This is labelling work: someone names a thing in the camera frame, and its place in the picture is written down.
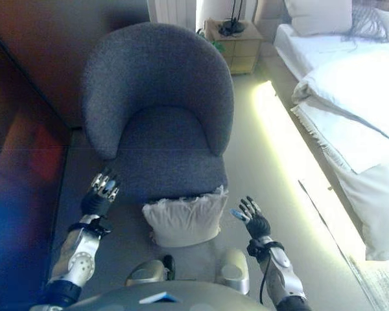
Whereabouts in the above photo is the white duvet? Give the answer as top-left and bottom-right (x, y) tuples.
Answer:
(291, 48), (389, 146)

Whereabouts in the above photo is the glossy dark brown wardrobe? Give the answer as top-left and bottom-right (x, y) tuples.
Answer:
(0, 19), (75, 311)

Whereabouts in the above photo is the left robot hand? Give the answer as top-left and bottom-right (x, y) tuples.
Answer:
(80, 167), (121, 218)

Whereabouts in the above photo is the white radiator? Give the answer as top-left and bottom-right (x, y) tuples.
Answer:
(148, 0), (197, 33)

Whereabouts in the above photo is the grey tasselled throw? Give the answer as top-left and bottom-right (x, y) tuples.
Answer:
(342, 3), (389, 45)

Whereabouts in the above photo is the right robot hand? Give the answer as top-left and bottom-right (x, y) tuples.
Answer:
(230, 195), (273, 240)

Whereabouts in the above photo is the white bed mattress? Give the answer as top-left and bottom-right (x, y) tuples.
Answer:
(274, 24), (389, 82)

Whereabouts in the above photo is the grey upholstered armchair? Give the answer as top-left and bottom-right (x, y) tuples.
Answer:
(82, 21), (235, 203)

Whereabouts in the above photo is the light wooden nightstand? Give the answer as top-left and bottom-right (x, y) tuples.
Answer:
(204, 18), (263, 76)

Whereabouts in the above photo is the large white pillow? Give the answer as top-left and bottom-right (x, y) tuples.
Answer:
(285, 0), (354, 36)

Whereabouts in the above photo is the white fringed cushion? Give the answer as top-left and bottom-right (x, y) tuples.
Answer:
(141, 184), (230, 249)

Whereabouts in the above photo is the grey robot torso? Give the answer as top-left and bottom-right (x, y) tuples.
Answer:
(74, 280), (279, 311)

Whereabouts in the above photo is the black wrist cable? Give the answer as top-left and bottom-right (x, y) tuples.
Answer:
(247, 238), (285, 305)

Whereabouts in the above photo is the left robot leg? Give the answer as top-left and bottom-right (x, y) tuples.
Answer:
(124, 255), (176, 288)

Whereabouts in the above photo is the robot leg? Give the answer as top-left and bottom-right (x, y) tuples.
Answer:
(124, 255), (176, 288)
(213, 248), (250, 297)

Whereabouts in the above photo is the right robot leg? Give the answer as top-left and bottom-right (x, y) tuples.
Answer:
(213, 248), (250, 297)

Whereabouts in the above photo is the green leafy plant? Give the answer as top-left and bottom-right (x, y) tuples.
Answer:
(196, 28), (226, 52)

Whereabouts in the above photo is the beige upholstered headboard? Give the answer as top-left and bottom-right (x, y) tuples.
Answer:
(252, 0), (289, 43)

